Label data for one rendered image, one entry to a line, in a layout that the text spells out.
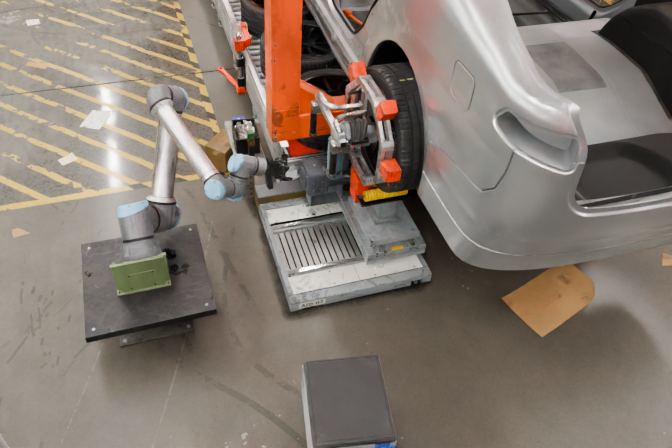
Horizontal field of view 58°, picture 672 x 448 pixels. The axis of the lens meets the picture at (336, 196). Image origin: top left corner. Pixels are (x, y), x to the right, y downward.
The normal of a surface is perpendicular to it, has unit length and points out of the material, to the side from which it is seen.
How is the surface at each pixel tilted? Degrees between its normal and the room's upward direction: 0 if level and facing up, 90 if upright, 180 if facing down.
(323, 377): 0
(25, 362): 0
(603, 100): 22
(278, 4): 90
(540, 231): 96
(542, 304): 2
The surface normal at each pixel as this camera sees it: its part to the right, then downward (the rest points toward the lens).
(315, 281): 0.07, -0.73
